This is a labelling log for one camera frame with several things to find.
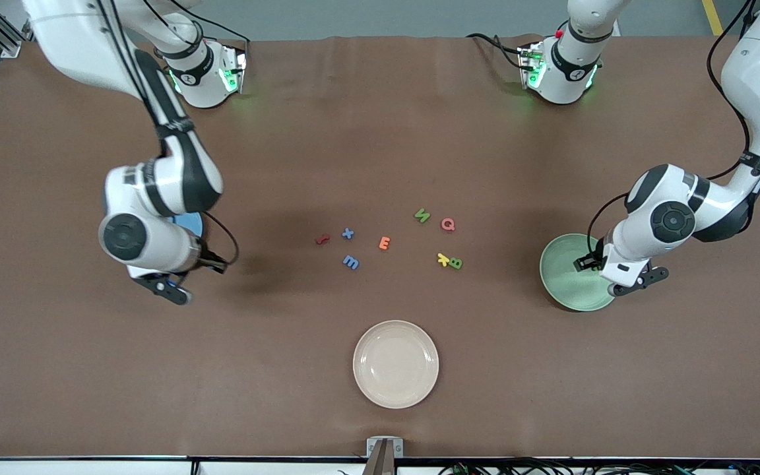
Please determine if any green round plate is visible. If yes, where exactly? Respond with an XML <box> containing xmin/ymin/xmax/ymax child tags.
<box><xmin>539</xmin><ymin>233</ymin><xmax>618</xmax><ymax>313</ymax></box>

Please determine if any blue round plate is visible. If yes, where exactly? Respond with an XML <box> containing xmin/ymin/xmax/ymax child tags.
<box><xmin>170</xmin><ymin>211</ymin><xmax>205</xmax><ymax>241</ymax></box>

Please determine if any brown table cover cloth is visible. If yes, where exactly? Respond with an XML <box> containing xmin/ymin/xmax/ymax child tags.
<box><xmin>0</xmin><ymin>33</ymin><xmax>760</xmax><ymax>460</ymax></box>

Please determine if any beige round plate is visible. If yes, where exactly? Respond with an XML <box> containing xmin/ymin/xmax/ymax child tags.
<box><xmin>352</xmin><ymin>320</ymin><xmax>440</xmax><ymax>410</ymax></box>

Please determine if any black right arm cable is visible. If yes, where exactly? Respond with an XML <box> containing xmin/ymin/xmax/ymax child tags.
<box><xmin>93</xmin><ymin>0</ymin><xmax>241</xmax><ymax>266</ymax></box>

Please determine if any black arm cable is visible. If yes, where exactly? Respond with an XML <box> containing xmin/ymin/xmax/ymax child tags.
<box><xmin>586</xmin><ymin>0</ymin><xmax>760</xmax><ymax>261</ymax></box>
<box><xmin>93</xmin><ymin>0</ymin><xmax>241</xmax><ymax>266</ymax></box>

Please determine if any black base power cable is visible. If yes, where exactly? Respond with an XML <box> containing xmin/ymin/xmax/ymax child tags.
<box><xmin>466</xmin><ymin>32</ymin><xmax>527</xmax><ymax>70</ymax></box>
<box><xmin>146</xmin><ymin>0</ymin><xmax>251</xmax><ymax>60</ymax></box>

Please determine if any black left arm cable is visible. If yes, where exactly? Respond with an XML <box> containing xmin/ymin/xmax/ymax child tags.
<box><xmin>586</xmin><ymin>0</ymin><xmax>760</xmax><ymax>261</ymax></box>

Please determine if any white table edge rail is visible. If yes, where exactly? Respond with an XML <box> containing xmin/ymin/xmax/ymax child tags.
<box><xmin>0</xmin><ymin>457</ymin><xmax>760</xmax><ymax>475</ymax></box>

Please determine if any grey metal camera mount bracket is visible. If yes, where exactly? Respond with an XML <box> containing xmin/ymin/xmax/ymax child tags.
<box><xmin>366</xmin><ymin>436</ymin><xmax>404</xmax><ymax>475</ymax></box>

